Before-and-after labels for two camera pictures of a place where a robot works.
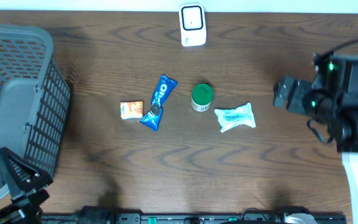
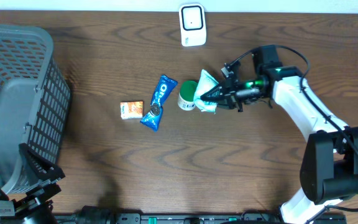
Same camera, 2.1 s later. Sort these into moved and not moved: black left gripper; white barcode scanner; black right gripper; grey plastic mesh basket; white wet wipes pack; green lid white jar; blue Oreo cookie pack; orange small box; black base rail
Moved: green lid white jar; black right gripper; white wet wipes pack; black left gripper
Not moved: white barcode scanner; grey plastic mesh basket; blue Oreo cookie pack; black base rail; orange small box
